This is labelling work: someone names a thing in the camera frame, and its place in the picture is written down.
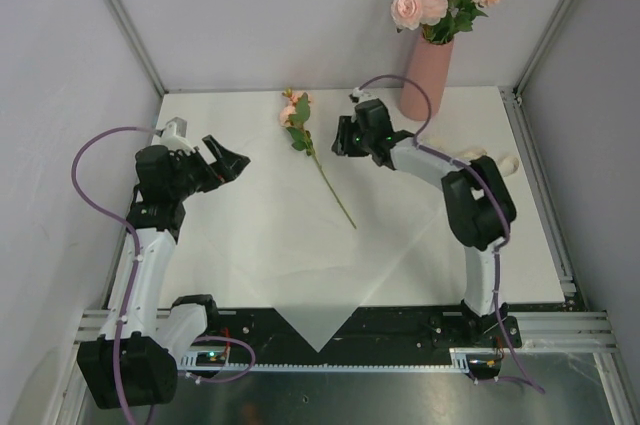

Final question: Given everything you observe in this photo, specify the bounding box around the cream printed ribbon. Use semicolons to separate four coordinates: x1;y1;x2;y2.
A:
424;137;521;179

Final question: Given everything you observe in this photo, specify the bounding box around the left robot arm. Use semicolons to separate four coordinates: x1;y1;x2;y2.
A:
77;135;250;412

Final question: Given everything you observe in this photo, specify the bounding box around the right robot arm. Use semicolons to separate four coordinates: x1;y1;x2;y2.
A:
332;94;517;346

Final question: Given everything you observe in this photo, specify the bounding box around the pink tall vase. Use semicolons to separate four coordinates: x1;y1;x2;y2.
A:
398;38;454;122

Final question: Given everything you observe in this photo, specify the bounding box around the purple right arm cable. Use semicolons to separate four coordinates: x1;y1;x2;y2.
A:
359;74;546;394

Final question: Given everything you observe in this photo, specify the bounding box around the aluminium frame post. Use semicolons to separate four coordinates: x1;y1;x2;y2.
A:
512;0;577;97
103;0;167;97

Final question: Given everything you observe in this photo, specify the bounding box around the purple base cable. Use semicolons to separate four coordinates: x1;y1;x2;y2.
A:
474;374;545;393
185;340;259;386

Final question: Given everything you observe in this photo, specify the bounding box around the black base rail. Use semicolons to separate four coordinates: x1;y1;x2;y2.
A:
217;305;522;368

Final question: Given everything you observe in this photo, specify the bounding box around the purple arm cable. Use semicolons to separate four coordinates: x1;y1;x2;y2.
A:
359;74;546;394
72;125;166;425

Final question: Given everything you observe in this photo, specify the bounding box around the pink flower bouquet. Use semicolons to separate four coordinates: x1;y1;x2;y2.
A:
278;88;357;230

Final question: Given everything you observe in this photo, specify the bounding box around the white wrapping paper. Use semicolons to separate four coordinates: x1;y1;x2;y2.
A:
160;135;443;349

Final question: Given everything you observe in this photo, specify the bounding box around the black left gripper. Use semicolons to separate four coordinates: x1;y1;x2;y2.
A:
168;136;248;201

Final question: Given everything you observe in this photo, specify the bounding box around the left aluminium frame post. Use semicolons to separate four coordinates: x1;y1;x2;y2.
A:
103;0;167;97

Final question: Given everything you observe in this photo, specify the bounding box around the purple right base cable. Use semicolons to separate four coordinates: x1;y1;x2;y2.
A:
474;374;545;393

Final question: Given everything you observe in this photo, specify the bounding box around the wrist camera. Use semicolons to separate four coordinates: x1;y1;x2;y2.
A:
349;87;374;104
158;117;195;154

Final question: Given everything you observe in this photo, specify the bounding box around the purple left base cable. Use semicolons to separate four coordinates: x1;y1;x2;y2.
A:
185;340;259;386

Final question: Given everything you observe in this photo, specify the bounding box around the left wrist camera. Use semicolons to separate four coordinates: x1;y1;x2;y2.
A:
158;117;195;154

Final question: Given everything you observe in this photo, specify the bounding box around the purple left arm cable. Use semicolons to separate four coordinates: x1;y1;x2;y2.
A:
72;125;166;425

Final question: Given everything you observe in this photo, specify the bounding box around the right aluminium frame post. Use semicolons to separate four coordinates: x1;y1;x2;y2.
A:
512;0;577;97

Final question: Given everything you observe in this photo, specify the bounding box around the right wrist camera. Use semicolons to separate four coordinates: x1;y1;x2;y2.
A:
349;87;374;104

